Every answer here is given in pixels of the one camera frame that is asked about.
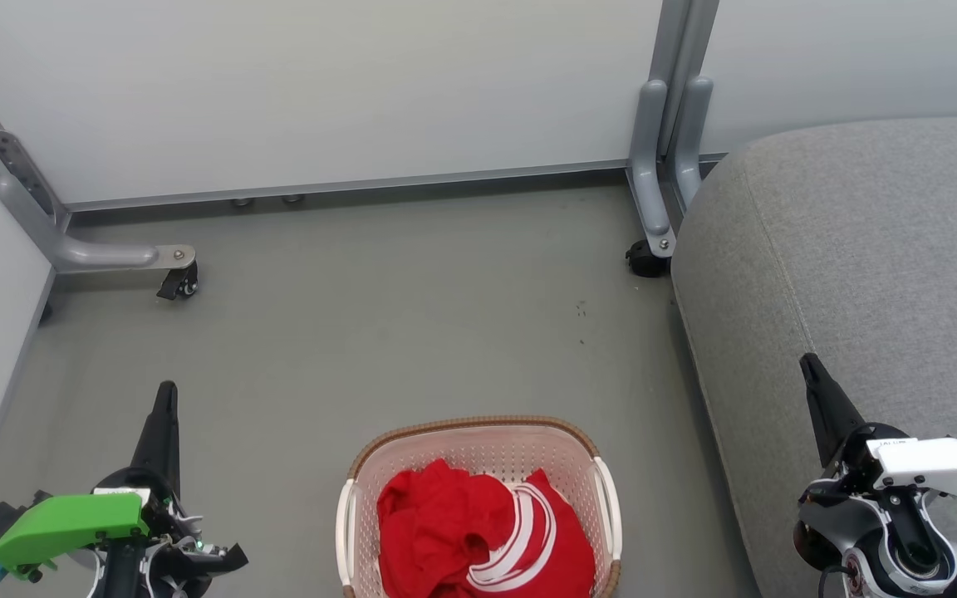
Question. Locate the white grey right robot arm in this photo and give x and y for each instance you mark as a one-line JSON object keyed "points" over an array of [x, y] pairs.
{"points": [[902, 550]]}

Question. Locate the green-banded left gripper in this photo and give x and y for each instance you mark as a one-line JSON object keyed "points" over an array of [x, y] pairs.
{"points": [[71, 519]]}

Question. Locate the grey partition post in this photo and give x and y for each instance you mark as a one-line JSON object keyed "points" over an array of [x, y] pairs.
{"points": [[682, 41]]}

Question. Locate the short grey partition foot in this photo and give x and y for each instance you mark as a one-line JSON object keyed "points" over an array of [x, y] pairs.
{"points": [[689, 141]]}

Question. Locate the red shorts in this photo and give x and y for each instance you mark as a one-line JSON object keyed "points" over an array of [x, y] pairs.
{"points": [[433, 523]]}

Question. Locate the long grey partition foot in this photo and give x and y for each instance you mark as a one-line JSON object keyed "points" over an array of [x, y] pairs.
{"points": [[649, 166]]}

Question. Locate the grey post with bracket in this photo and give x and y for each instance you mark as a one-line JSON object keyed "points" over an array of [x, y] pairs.
{"points": [[9, 158]]}

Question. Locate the white plastic laundry basket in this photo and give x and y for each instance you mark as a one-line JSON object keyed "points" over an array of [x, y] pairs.
{"points": [[487, 444]]}

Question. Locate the grey partition bottom rail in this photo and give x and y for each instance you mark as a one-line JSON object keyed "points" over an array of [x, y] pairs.
{"points": [[345, 184], [5, 415]]}

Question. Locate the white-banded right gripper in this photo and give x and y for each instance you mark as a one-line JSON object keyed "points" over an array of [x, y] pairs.
{"points": [[935, 467]]}

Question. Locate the grey fabric sofa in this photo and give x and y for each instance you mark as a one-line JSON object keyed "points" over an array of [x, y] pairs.
{"points": [[861, 274]]}

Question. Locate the curved grey partition foot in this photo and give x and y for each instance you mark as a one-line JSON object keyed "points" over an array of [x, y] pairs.
{"points": [[88, 252]]}

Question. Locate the red jersey with white stripes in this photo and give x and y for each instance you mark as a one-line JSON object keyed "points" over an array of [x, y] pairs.
{"points": [[541, 540]]}

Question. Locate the black caster wheel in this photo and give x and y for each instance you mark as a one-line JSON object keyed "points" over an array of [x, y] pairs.
{"points": [[179, 284], [646, 259]]}

